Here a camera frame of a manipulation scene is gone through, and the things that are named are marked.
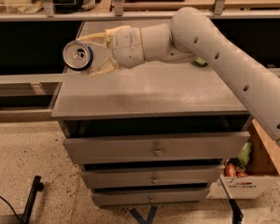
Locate bottom grey drawer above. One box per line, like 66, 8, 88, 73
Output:
91, 188, 209, 206

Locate green snack bag in box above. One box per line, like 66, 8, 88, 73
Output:
237, 141, 253, 167

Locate black tool handle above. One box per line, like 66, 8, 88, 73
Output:
219, 176, 244, 224

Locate grey metal railing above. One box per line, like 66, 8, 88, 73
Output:
0, 0, 280, 21

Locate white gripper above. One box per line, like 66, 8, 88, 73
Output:
77, 25, 145, 77

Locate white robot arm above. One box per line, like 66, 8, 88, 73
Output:
78, 7, 280, 147

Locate cardboard box with snacks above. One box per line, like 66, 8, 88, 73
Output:
207, 119, 280, 200

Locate grey drawer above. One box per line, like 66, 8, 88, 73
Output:
63, 132, 250, 164
81, 165, 223, 189
91, 188, 209, 206

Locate black cable on floor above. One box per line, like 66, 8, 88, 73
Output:
0, 187, 22, 222

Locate black bar on floor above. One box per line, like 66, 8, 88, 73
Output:
21, 175, 44, 224

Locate blue pepsi can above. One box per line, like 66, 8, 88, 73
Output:
63, 40, 93, 71

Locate top grey drawer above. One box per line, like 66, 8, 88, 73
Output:
63, 132, 250, 164

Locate grey drawer cabinet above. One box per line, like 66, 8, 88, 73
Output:
50, 18, 257, 207

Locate middle grey drawer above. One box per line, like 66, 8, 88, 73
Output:
81, 165, 223, 189

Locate orange snack packs in box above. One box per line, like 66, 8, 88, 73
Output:
224, 163, 247, 178

